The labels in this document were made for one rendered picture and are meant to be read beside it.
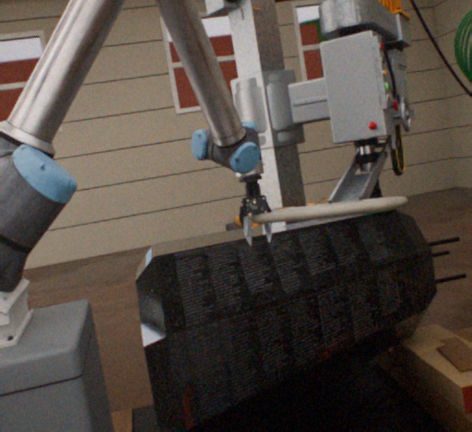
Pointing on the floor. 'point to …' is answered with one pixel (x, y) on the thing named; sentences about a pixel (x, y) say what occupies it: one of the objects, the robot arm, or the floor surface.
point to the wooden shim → (123, 420)
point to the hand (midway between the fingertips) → (259, 239)
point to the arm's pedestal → (55, 375)
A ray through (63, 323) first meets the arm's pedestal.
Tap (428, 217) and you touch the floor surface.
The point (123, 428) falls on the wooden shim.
